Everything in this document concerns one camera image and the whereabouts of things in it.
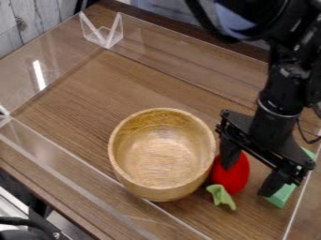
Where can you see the green foam block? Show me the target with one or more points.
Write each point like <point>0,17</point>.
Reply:
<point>280,198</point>

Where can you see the wooden bowl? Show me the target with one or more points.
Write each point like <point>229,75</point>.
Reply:
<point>161,151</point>

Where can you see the clear acrylic enclosure wall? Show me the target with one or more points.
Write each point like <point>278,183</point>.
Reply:
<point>69,91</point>

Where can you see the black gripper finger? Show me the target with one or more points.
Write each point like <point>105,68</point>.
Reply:
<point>229,152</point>
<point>280,177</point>

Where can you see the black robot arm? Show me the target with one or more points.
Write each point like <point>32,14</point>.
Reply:
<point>289,25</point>

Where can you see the clear acrylic corner bracket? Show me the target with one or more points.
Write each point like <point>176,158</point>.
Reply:
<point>102,36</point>

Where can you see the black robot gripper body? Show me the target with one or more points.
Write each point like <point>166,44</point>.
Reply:
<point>264,135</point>

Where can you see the red plush fruit green leaf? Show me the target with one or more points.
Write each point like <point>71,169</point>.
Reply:
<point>228,182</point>

